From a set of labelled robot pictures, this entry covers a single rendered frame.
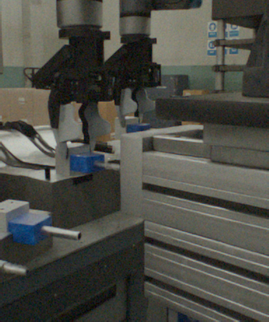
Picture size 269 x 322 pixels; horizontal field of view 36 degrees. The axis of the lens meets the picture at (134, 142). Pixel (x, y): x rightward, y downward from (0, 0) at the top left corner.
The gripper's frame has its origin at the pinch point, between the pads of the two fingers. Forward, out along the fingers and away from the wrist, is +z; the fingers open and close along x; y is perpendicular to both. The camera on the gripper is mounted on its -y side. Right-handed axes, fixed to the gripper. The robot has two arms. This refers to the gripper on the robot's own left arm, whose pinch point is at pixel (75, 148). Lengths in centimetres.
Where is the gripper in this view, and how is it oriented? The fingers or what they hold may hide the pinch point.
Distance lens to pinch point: 73.2
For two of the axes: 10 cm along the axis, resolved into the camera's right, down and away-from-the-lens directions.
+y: 7.7, 1.0, -6.3
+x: 6.4, -1.3, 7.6
